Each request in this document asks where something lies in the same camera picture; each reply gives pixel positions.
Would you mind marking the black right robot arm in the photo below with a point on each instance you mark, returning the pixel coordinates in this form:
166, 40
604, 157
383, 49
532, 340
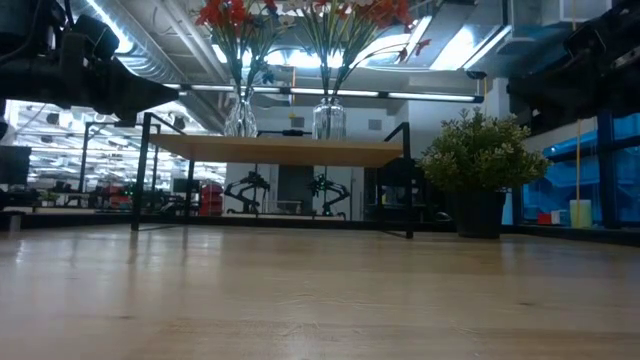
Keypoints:
627, 12

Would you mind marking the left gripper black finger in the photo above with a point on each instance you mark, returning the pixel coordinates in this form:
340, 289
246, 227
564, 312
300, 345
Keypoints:
140, 95

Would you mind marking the red artificial flower bunch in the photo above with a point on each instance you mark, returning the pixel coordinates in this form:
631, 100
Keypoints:
220, 12

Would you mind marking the curvy clear glass vase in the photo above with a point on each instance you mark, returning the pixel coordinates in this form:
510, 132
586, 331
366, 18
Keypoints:
241, 122

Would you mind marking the wooden shelf with black frame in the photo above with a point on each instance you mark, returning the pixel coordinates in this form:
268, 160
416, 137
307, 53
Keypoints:
280, 150

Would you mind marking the long white light bar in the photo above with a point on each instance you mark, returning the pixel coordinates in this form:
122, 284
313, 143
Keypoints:
430, 96

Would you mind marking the green potted plant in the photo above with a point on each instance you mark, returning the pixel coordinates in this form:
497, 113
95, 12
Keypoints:
480, 155

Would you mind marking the black background robot arm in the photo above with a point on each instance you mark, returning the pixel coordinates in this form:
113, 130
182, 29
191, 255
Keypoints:
247, 192
330, 192

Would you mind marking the pale yellow cylinder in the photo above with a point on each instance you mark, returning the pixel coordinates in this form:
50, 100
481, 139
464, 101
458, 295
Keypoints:
581, 214

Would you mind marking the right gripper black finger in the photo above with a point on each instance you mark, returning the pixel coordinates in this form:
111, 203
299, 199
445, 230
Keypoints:
540, 95

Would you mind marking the red storage bins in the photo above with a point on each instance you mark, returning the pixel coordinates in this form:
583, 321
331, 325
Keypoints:
211, 200

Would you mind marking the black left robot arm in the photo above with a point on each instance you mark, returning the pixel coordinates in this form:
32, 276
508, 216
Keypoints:
25, 25

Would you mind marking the orange artificial flower bunch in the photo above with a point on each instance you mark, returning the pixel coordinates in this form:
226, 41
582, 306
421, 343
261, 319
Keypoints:
385, 10

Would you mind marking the black monitor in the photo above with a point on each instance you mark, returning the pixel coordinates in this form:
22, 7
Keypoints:
15, 165

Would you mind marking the ribbed clear glass vase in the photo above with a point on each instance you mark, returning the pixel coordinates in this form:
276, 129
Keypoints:
329, 122

